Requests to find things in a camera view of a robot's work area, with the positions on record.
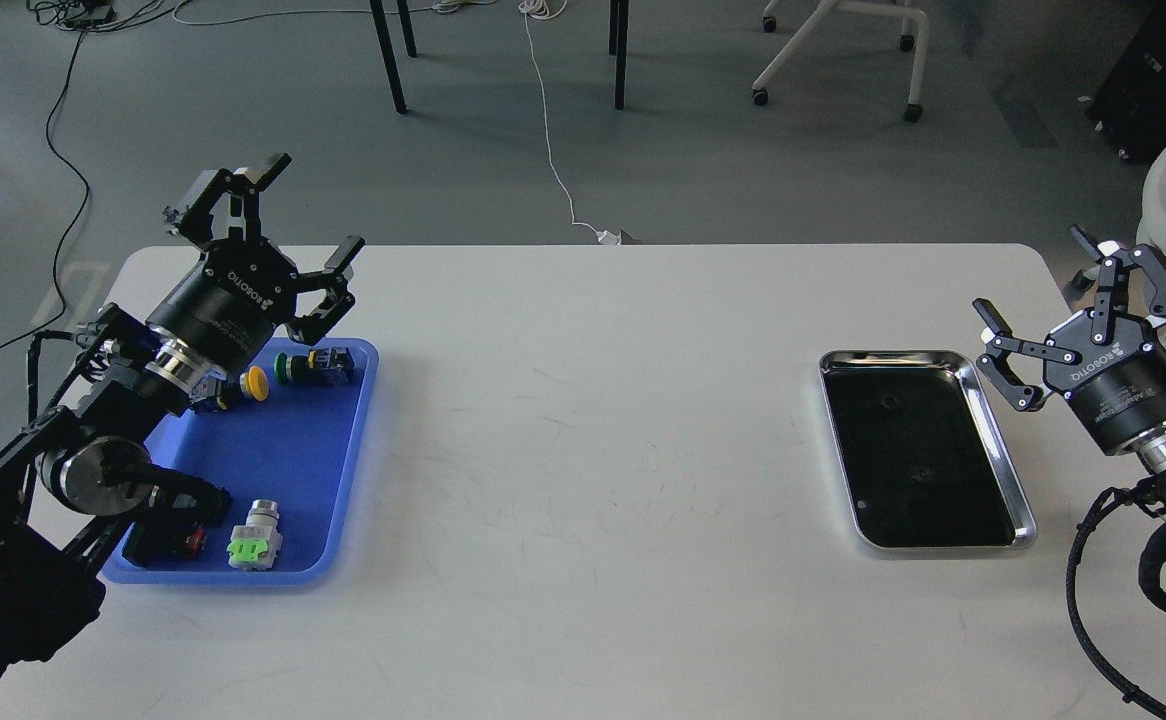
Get grey switch with green block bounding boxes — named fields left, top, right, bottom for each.
left=226, top=498, right=283, bottom=571

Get black cabinet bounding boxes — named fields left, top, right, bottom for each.
left=1086, top=1, right=1166, bottom=165

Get silver metal tray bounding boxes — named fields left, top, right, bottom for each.
left=819, top=350, right=1037, bottom=555

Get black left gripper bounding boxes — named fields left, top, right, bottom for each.
left=147, top=152, right=365, bottom=369

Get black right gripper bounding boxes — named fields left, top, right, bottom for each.
left=972, top=224, right=1166, bottom=457

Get yellow push button switch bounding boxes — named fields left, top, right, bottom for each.
left=189, top=365, right=269, bottom=414

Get white cable on floor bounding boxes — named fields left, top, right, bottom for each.
left=173, top=0, right=620, bottom=245

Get black table legs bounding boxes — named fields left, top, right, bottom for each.
left=368, top=0, right=631, bottom=114

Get white wheeled chair base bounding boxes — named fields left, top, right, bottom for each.
left=752, top=0, right=930, bottom=123

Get black cable on floor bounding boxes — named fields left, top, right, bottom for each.
left=0, top=0, right=180, bottom=496

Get black red switch block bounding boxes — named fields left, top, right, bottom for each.
left=121, top=520, right=208, bottom=568

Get blue plastic tray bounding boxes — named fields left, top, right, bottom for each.
left=103, top=338, right=379, bottom=588

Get green push button switch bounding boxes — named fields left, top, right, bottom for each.
left=272, top=347, right=356, bottom=387

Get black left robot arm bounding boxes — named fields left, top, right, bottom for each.
left=0, top=154, right=364, bottom=679

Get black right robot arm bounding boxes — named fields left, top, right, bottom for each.
left=972, top=225, right=1166, bottom=719

